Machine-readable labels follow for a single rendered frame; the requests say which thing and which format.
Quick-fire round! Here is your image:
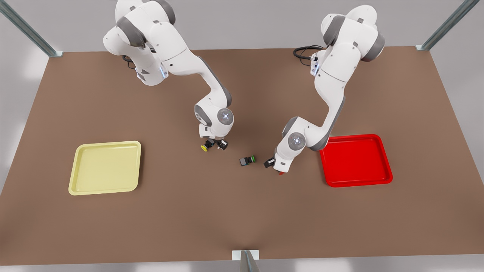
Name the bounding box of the red tray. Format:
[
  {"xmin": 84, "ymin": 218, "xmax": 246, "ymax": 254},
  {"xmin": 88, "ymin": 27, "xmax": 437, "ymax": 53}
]
[{"xmin": 320, "ymin": 134, "xmax": 393, "ymax": 188}]

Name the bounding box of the pale yellow tray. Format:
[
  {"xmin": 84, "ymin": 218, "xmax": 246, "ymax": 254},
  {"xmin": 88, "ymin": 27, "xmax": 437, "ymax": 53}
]
[{"xmin": 68, "ymin": 141, "xmax": 142, "ymax": 196}]

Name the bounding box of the silver frame post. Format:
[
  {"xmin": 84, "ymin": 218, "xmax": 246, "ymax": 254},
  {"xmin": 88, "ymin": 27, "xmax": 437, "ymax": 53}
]
[
  {"xmin": 0, "ymin": 0, "xmax": 63, "ymax": 58},
  {"xmin": 416, "ymin": 0, "xmax": 481, "ymax": 51},
  {"xmin": 232, "ymin": 250, "xmax": 260, "ymax": 272}
]

